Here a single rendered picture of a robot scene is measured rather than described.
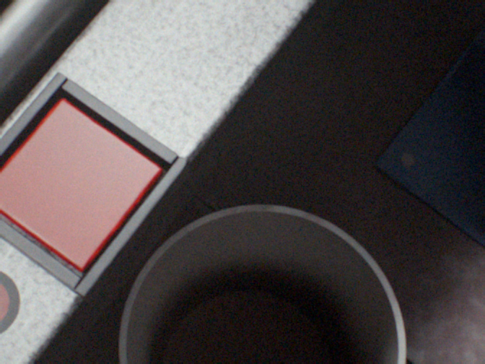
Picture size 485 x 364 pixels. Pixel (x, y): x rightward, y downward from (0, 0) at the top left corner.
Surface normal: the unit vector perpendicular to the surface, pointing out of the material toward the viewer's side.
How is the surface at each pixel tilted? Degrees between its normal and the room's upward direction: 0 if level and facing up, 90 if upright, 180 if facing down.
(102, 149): 0
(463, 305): 0
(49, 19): 40
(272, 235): 87
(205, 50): 0
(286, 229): 87
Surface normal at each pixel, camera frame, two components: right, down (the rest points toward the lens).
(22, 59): 0.65, 0.24
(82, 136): 0.04, -0.29
